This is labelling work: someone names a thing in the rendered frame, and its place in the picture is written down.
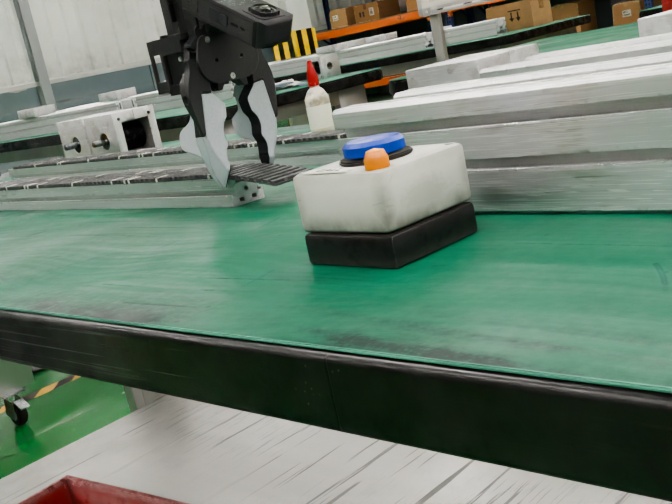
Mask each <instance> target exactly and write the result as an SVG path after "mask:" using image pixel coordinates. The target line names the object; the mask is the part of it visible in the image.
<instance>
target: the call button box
mask: <svg viewBox="0 0 672 504"><path fill-rule="evenodd" d="M387 154H388V156H389V161H390V166H389V167H386V168H383V169H379V170H373V171H366V170H365V166H364V161H363V160H364V158H357V159H345V158H343V159H341V160H340V161H337V162H334V163H331V164H328V165H325V166H322V167H318V168H315V169H312V170H309V171H305V172H301V173H300V174H298V175H296V176H295V177H294V179H293V182H294V187H295V192H296V196H297V201H298V205H299V210H300V215H301V219H302V224H303V228H304V229H305V231H308V232H310V233H308V234H307V235H306V236H305V241H306V245H307V250H308V254H309V259H310V262H311V263H312V264H325V265H343V266H360V267H378V268H395V269H398V268H400V267H402V266H404V265H406V264H408V263H411V262H413V261H415V260H417V259H419V258H421V257H424V256H426V255H428V254H430V253H432V252H434V251H436V250H439V249H441V248H443V247H445V246H447V245H449V244H452V243H454V242H456V241H458V240H460V239H462V238H464V237H467V236H469V235H471V234H473V233H475V232H476V231H477V223H476V217H475V211H474V206H473V204H472V203H471V202H465V201H467V200H469V199H470V197H471V192H470V186H469V180H468V175H467V169H466V163H465V157H464V152H463V147H462V145H461V144H459V143H453V142H450V143H444V144H432V145H419V146H405V147H404V148H401V149H399V150H396V151H392V152H389V153H387Z"/></svg>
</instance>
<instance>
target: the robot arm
mask: <svg viewBox="0 0 672 504"><path fill-rule="evenodd" d="M159 1H160V5H161V9H162V14H163V18H164V22H165V26H166V30H167V34H168V35H163V36H160V39H159V40H155V41H151V42H147V43H146V44H147V48H148V52H149V56H150V60H151V65H152V69H153V73H154V77H155V81H156V85H157V89H158V93H159V95H160V94H166V93H169V94H171V96H175V95H180V94H181V97H182V100H183V103H184V105H185V107H186V109H187V111H188V113H189V114H190V121H189V123H188V124H187V126H186V127H185V128H184V129H183V130H182V131H181V133H180V144H181V147H182V149H183V150H184V151H185V152H187V153H190V154H192V155H195V156H198V157H200V158H202V159H203V160H204V162H205V165H206V167H207V169H208V171H209V173H210V175H211V176H212V178H213V179H214V181H215V182H216V183H217V185H218V186H219V187H220V188H226V187H227V183H228V179H229V175H230V171H231V165H230V163H229V160H228V157H227V147H228V142H227V140H226V137H225V135H224V123H225V120H226V105H225V103H224V102H223V101H222V100H220V99H219V98H218V97H217V96H215V95H214V94H213V93H211V92H212V91H213V92H215V91H220V90H223V87H224V85H225V84H229V81H232V82H233V83H235V84H236V85H235V86H234V89H233V92H234V96H235V99H236V102H237V105H238V111H237V112H236V114H235V115H234V116H233V118H232V123H233V127H234V129H235V131H236V132H237V134H238V135H239V136H241V137H243V138H246V139H249V140H252V141H255V142H257V144H258V150H259V158H260V160H261V163H267V164H269V163H273V165H274V159H275V151H276V140H277V121H276V117H277V115H278V111H277V99H276V87H275V81H274V77H273V74H272V71H271V69H270V66H269V64H268V63H267V61H266V59H265V58H264V56H263V53H262V49H264V48H271V47H274V46H277V44H280V43H284V42H288V41H291V33H292V23H293V14H291V13H289V12H287V11H285V10H283V9H281V8H279V7H276V6H274V5H272V4H270V3H268V2H266V1H264V0H159ZM157 55H160V59H161V63H162V67H163V71H164V75H165V79H166V82H162V83H161V82H160V78H159V74H158V70H157V66H156V62H155V58H154V56H157Z"/></svg>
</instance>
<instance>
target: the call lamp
mask: <svg viewBox="0 0 672 504"><path fill-rule="evenodd" d="M363 161H364V166H365V170H366V171H373V170H379V169H383V168H386V167H389V166H390V161H389V156H388V154H387V153H386V151H385V150H384V148H373V149H370V150H368V151H366V152H365V155H364V160H363Z"/></svg>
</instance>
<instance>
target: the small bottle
mask: <svg viewBox="0 0 672 504"><path fill-rule="evenodd" d="M307 82H308V87H310V89H309V90H308V91H307V94H306V97H305V105H306V110H307V115H308V120H309V125H310V129H311V132H316V131H319V132H320V131H327V130H334V129H335V128H334V123H333V118H332V109H331V104H330V100H329V95H328V94H327V93H326V92H325V90H324V89H323V88H321V87H319V85H320V84H319V79H318V75H317V73H316V71H315V68H314V66H313V64H312V62H311V60H309V61H307Z"/></svg>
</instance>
